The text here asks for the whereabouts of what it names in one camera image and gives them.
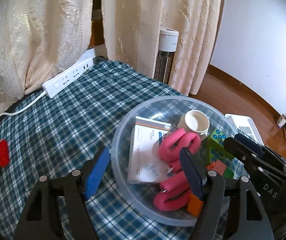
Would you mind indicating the pink foam hair roller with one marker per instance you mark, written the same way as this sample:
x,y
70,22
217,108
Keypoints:
x,y
175,193
170,147

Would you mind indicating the green blue dotted block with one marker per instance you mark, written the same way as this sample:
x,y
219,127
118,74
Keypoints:
x,y
217,137
215,151

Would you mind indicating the pink green toy block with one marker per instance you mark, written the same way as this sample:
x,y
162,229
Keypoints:
x,y
220,168

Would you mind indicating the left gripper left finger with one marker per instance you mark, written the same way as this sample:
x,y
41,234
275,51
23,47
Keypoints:
x,y
40,218

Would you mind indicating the white tower heater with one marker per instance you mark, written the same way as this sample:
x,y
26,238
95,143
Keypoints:
x,y
168,40

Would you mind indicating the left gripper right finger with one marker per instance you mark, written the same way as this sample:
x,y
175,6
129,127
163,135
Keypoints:
x,y
246,218

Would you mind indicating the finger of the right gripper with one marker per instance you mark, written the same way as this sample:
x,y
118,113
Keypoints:
x,y
250,143
247,157

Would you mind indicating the orange toy brick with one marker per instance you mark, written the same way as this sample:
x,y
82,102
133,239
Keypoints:
x,y
194,206

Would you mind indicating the white power strip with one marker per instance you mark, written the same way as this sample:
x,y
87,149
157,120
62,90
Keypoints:
x,y
58,83

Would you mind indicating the blue plaid tablecloth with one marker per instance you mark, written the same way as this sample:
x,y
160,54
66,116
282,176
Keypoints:
x,y
55,136

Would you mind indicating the red toy brick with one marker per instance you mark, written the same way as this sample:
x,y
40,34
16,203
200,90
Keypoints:
x,y
4,153

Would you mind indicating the clear plastic bowl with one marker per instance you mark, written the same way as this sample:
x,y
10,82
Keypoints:
x,y
167,109

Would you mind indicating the white slotted plastic basket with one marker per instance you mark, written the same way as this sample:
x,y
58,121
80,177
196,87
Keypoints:
x,y
246,125

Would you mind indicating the white medicine box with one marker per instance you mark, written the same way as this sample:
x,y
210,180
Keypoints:
x,y
145,165

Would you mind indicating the cream patterned curtain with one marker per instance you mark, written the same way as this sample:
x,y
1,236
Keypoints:
x,y
40,38

